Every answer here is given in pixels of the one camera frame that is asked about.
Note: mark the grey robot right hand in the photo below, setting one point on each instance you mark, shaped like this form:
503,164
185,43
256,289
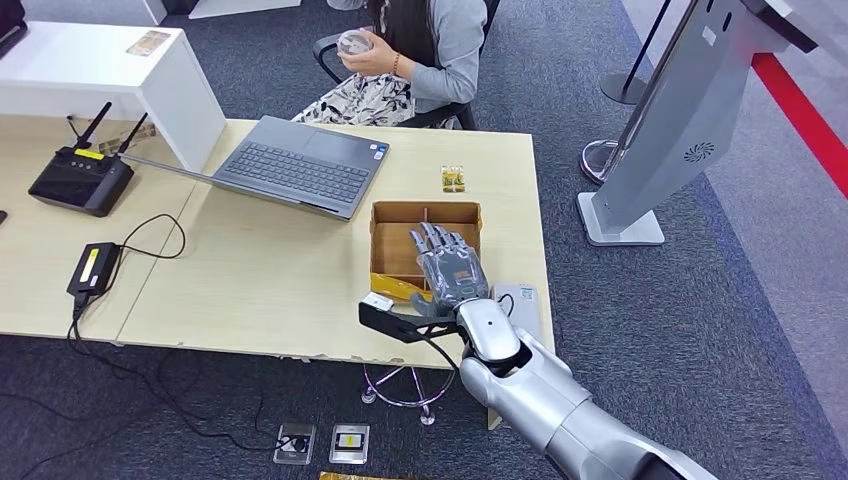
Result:
454,268

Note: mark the person's left hand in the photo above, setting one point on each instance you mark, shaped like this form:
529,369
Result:
371,63

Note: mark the clear lidded drink cup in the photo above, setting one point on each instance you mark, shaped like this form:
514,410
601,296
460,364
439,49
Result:
354,42

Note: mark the wooden divided box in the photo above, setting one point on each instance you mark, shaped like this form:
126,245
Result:
394,248

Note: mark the yellow green ID card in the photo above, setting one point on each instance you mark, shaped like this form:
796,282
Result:
453,179

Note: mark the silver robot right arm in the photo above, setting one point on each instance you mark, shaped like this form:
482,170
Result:
530,391

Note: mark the grey card reader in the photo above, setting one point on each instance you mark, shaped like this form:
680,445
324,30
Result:
526,311

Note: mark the person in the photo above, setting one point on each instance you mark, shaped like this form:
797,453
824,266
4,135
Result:
457,53

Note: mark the beige card on cabinet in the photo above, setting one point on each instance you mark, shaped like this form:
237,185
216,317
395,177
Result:
148,43

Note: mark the grey open laptop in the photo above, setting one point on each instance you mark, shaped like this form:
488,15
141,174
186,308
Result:
298,171

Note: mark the white flat board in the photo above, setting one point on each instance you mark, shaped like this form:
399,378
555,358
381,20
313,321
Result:
245,6

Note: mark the chrome stool base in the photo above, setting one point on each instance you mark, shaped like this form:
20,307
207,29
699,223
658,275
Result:
424,414

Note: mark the chrome stanchion base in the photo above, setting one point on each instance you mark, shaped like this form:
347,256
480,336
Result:
599,162

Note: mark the floor socket with yellow label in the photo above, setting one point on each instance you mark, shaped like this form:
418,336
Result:
349,444

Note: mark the gold floor strip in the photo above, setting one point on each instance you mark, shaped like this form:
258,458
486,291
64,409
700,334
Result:
344,477

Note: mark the floor socket with plug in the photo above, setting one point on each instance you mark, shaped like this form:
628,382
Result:
295,444

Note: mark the cards beneath cabinet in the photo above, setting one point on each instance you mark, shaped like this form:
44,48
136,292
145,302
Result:
142,132

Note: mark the white low cabinet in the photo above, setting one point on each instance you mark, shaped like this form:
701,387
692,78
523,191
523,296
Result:
93,10

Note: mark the silver kiosk stand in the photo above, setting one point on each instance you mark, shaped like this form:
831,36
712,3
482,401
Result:
686,99

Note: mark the white desk cabinet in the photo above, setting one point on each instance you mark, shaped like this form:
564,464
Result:
79,69

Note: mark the black router with antennas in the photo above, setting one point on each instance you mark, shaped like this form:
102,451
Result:
79,182

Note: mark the black power adapter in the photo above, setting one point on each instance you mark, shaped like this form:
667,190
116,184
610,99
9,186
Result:
93,267

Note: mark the light wood side desk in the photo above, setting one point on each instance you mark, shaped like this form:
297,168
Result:
33,265

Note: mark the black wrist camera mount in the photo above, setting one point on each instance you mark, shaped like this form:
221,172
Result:
391,321

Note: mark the black stanchion post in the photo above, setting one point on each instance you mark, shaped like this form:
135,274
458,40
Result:
621,89

